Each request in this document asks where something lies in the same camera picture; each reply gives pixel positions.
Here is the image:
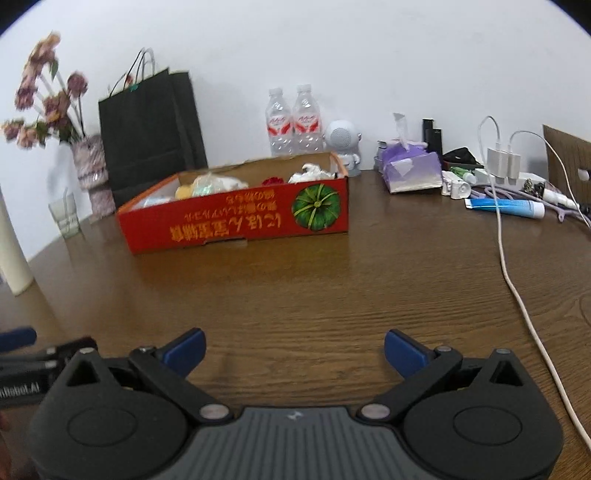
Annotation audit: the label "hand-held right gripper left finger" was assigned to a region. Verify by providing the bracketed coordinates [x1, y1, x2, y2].
[65, 328, 230, 422]

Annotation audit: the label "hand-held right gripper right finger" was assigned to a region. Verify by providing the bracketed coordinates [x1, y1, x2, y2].
[359, 329, 527, 422]

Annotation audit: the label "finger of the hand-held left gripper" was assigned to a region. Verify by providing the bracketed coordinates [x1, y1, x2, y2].
[0, 327, 38, 355]
[0, 337, 99, 370]

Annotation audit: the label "red cardboard box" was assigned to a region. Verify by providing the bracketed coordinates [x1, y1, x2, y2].
[116, 151, 349, 256]

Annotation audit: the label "iridescent white pouch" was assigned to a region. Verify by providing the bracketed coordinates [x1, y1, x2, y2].
[190, 173, 247, 195]

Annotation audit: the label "white tissue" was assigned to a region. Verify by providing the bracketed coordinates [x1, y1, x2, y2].
[288, 162, 340, 184]

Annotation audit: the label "clear glass cup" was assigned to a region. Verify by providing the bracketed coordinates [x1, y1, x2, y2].
[48, 191, 81, 240]

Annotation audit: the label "small white bottle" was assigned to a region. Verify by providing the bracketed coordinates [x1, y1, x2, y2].
[441, 171, 472, 200]

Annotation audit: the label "blue white tube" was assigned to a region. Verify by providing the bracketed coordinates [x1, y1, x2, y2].
[464, 198, 546, 220]

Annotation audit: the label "pink ribbed vase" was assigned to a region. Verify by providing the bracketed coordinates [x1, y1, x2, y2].
[71, 135, 116, 217]

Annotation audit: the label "purple tissue pack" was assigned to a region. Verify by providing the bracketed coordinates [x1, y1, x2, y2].
[381, 112, 444, 195]

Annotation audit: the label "black red box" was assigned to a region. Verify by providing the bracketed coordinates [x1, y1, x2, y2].
[442, 148, 478, 169]

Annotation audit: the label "black paper bag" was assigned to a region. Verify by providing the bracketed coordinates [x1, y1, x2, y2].
[98, 47, 208, 208]

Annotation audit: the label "white power strip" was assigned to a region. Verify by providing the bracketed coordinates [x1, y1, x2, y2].
[475, 168, 546, 190]

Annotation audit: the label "white robot figure speaker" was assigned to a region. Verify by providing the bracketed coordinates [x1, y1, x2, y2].
[323, 120, 363, 177]

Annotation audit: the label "black rectangular case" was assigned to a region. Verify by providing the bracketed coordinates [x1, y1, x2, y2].
[421, 119, 443, 155]

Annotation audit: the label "pink dried flowers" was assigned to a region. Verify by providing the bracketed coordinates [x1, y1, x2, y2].
[2, 31, 88, 148]

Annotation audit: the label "clear red-label water bottle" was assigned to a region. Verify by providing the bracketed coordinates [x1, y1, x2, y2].
[293, 84, 324, 154]
[265, 88, 295, 158]

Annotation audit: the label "brown cardboard panel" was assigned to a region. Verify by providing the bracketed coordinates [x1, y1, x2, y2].
[542, 124, 591, 208]

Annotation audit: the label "white charging cable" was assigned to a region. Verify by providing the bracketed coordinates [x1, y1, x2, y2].
[508, 130, 585, 208]
[478, 115, 591, 453]

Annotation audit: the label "purple cable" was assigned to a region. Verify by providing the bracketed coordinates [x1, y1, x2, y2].
[471, 185, 591, 224]

